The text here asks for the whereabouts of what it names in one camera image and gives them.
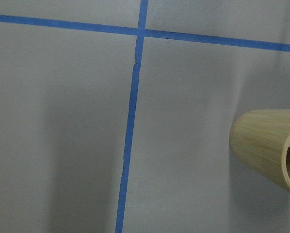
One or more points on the wooden bamboo cup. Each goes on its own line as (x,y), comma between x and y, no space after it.
(261,139)

